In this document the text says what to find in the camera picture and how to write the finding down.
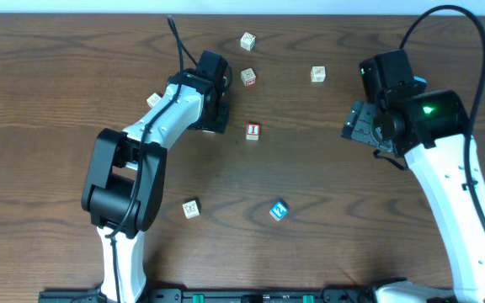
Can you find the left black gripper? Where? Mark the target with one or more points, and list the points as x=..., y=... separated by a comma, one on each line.
x=218, y=116

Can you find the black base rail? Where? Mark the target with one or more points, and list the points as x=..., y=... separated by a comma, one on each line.
x=225, y=296

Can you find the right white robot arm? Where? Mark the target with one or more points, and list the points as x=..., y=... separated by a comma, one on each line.
x=428, y=132

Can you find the wooden block with blue side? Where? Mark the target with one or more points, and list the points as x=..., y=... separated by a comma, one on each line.
x=153, y=100

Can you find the blue number 2 block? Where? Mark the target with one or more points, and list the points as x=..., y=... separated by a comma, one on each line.
x=278, y=210

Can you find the wooden block with red side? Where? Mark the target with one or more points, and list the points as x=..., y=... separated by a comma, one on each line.
x=248, y=77

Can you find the right plain wooden block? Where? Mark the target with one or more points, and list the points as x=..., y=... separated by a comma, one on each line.
x=318, y=73

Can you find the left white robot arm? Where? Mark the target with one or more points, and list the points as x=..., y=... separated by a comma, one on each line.
x=123, y=190

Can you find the plain wooden block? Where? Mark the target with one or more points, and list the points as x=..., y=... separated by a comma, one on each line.
x=318, y=73
x=247, y=41

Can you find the red letter I block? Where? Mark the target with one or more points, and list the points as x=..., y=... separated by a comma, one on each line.
x=253, y=131

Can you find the top plain wooden block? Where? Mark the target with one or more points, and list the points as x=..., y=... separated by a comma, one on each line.
x=247, y=41

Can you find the butterfly wooden block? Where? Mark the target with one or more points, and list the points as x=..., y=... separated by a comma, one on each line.
x=191, y=209

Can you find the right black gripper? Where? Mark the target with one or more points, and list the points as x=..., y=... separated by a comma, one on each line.
x=359, y=124

